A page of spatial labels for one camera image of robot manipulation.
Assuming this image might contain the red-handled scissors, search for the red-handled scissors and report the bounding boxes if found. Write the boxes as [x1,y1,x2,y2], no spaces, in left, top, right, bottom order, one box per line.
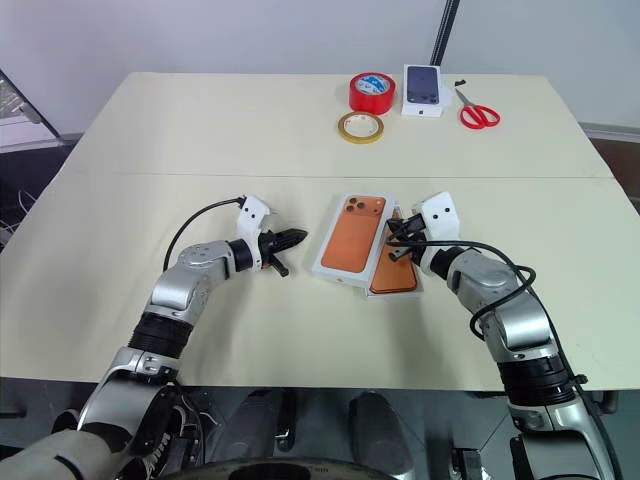
[453,85,502,131]

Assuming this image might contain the thin white wires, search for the thin white wires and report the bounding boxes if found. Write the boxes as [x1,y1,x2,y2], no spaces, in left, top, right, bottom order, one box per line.
[0,188,32,237]

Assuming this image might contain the black sneaker with white laces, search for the black sneaker with white laces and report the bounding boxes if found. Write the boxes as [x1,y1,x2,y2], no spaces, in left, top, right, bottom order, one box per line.
[127,424,201,480]

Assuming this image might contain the closed box with dark phone print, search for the closed box with dark phone print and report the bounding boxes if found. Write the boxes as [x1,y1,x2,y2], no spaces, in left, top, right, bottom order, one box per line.
[400,63,448,120]

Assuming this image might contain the yellow tape roll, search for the yellow tape roll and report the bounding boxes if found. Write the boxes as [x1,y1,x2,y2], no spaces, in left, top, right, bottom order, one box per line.
[335,111,386,147]

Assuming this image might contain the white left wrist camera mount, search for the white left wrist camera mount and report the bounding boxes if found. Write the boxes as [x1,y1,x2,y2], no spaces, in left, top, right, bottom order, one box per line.
[235,195,275,274]

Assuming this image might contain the metal rack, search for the metal rack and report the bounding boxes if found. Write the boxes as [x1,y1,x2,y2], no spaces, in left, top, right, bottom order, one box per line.
[0,68,64,152]

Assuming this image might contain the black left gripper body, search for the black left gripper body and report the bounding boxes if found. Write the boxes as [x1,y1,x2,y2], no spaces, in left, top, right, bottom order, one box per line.
[258,230,291,279]

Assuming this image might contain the metal frame pole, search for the metal frame pole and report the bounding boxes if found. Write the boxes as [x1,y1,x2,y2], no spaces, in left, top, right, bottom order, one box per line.
[428,0,462,69]

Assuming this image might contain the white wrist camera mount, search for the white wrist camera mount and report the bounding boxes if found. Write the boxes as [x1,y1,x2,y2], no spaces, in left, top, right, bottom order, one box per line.
[410,191,462,275]
[235,195,275,274]

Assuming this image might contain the white box lid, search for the white box lid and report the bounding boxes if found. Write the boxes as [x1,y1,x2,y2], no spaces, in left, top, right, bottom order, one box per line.
[310,192,397,291]

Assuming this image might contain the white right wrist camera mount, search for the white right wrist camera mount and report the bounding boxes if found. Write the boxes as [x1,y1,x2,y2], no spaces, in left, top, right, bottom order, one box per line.
[410,191,462,275]

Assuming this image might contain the black caster wheel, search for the black caster wheel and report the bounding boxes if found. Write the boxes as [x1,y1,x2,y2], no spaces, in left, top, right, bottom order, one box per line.
[589,388,622,417]

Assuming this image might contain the red tape roll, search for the red tape roll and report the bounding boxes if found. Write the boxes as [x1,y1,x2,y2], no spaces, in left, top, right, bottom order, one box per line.
[347,72,397,114]

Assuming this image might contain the dark rounded shape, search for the dark rounded shape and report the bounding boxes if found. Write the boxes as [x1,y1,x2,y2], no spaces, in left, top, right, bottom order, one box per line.
[219,389,294,467]

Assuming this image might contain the orange smartphone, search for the orange smartphone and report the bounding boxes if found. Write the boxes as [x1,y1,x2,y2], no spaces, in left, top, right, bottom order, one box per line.
[368,227,420,296]

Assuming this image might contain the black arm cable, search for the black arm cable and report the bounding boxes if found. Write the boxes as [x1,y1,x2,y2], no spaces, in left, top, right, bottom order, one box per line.
[387,238,591,401]
[163,196,247,272]

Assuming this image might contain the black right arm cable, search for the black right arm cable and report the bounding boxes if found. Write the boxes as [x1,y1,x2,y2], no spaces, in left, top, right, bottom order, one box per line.
[387,238,591,401]

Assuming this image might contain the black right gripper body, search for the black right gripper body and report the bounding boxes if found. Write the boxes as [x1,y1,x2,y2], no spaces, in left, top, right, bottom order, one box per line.
[398,211,427,252]

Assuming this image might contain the beige rounded cover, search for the beige rounded cover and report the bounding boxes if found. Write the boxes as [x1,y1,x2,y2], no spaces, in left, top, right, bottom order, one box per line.
[0,428,132,480]

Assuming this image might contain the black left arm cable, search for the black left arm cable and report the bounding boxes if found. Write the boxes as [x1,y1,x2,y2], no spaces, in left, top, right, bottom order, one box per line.
[163,196,247,272]

